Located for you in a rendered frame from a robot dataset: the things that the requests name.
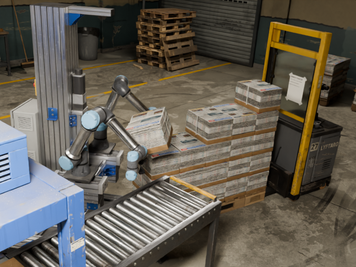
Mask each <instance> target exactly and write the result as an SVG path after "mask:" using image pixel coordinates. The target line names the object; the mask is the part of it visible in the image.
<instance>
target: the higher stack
mask: <svg viewBox="0 0 356 267"><path fill-rule="evenodd" d="M282 90H283V89H282V88H280V87H278V86H275V85H271V84H270V83H267V82H264V81H261V80H259V79H253V80H247V81H240V82H237V86H236V90H235V91H236V94H235V99H238V100H240V101H242V102H244V103H246V105H247V104H249V105H251V106H253V107H255V108H258V109H264V108H270V107H274V106H280V104H281V94H282ZM235 104H237V103H235ZM237 105H239V104H237ZM239 106H241V107H243V108H245V109H246V110H249V111H251V112H253V113H255V114H257V118H256V123H255V131H259V130H264V129H270V128H275V127H276V126H277V121H278V117H279V116H278V115H279V111H278V110H275V111H269V112H263V113H257V112H255V111H252V110H250V109H248V108H246V107H244V106H242V105H239ZM274 134H275V131H273V132H267V133H262V134H259V135H254V139H253V144H252V145H253V150H252V152H256V151H259V150H264V149H268V148H272V147H273V144H274ZM271 153H272V152H267V153H263V154H258V155H254V156H251V163H250V169H249V172H252V171H256V170H260V169H263V168H267V167H269V166H270V161H271V157H272V156H271ZM268 175H269V171H265V172H261V173H257V174H253V175H250V176H248V180H247V181H248V182H247V189H246V191H250V190H253V189H257V188H260V187H263V186H266V184H267V179H268ZM265 190H266V189H264V190H261V191H257V192H254V193H250V194H247V195H245V203H244V206H248V205H250V204H253V203H257V202H260V201H263V200H264V196H265Z"/></svg>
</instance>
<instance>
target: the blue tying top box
mask: <svg viewBox="0 0 356 267"><path fill-rule="evenodd" d="M27 183H30V173H29V161H28V149H27V141H26V134H24V133H22V132H20V131H18V130H17V129H15V128H13V127H11V126H9V125H7V124H6V123H4V122H2V121H0V194H1V193H3V192H6V191H9V190H11V189H14V188H17V187H19V186H22V185H25V184H27Z"/></svg>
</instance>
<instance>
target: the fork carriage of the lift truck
mask: <svg viewBox="0 0 356 267"><path fill-rule="evenodd" d="M291 176H292V173H291V172H289V171H287V170H286V169H284V168H283V167H281V166H279V165H278V164H276V163H274V162H272V161H270V169H269V175H268V179H267V184H266V186H270V187H272V188H274V189H275V191H276V192H277V193H278V194H280V195H281V196H283V197H284V198H285V197H287V196H288V192H289V187H290V181H291Z"/></svg>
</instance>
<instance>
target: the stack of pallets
mask: <svg viewBox="0 0 356 267"><path fill-rule="evenodd" d="M147 13H150V14H147ZM186 13H190V16H185V15H186ZM193 17H196V11H189V10H183V9H178V8H153V9H142V10H140V15H138V22H136V28H137V30H138V33H137V34H138V40H139V45H138V46H136V57H137V58H138V63H140V64H141V63H146V62H148V64H147V65H148V66H155V65H159V68H161V69H163V68H167V67H166V61H165V59H166V58H165V56H164V49H163V43H162V38H161V37H166V36H171V35H177V34H184V33H182V32H181V31H185V30H186V32H185V33H191V30H192V29H190V23H192V18H193ZM145 19H147V20H145ZM170 19H171V20H170ZM182 19H186V22H183V21H182ZM181 24H183V27H180V26H179V25H181ZM143 25H146V26H143ZM144 31H146V32H144ZM145 37H146V38H145Z"/></svg>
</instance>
